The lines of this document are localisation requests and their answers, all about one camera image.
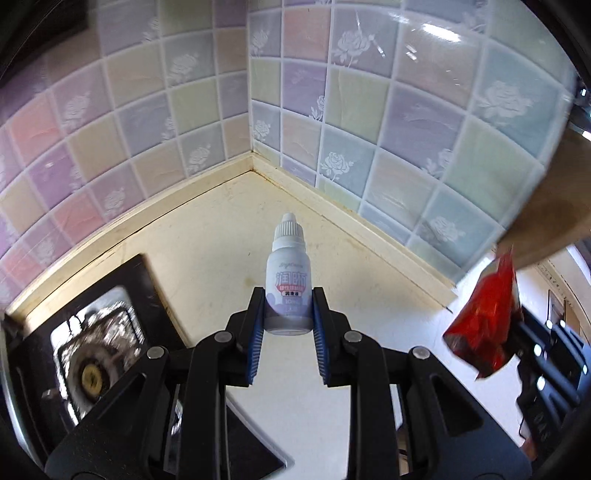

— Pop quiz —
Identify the red snack wrapper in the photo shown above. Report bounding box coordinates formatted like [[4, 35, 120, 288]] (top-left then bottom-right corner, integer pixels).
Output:
[[443, 251, 523, 379]]

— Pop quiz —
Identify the small white dropper bottle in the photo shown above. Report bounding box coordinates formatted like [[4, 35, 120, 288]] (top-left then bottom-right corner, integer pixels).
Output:
[[263, 213, 312, 336]]

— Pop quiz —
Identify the black gas stove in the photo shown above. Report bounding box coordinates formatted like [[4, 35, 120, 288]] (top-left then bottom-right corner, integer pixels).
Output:
[[1, 256, 290, 479]]

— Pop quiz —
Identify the wooden cutting board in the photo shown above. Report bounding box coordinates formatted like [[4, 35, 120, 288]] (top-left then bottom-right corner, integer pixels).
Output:
[[497, 129, 591, 270]]

